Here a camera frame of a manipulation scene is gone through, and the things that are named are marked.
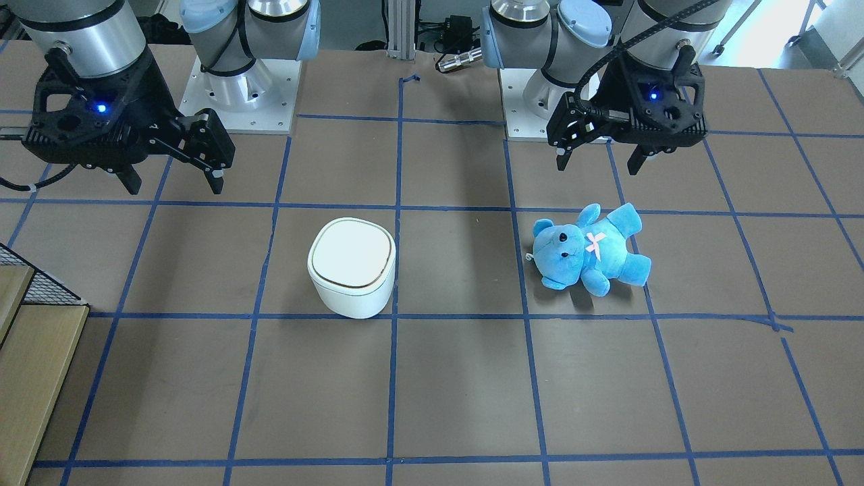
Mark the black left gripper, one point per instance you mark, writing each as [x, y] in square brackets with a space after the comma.
[613, 92]

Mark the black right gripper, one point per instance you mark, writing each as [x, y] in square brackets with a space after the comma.
[150, 101]

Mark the white trash can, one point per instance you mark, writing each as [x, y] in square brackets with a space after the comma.
[352, 265]

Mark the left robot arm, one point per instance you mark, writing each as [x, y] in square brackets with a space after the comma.
[573, 42]

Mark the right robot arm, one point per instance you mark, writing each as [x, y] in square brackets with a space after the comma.
[106, 36]

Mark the blue teddy bear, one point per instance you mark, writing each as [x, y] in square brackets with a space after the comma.
[592, 250]

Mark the grid patterned cardboard box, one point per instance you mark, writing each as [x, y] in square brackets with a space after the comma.
[42, 321]

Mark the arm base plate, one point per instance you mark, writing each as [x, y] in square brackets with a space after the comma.
[529, 100]
[260, 101]

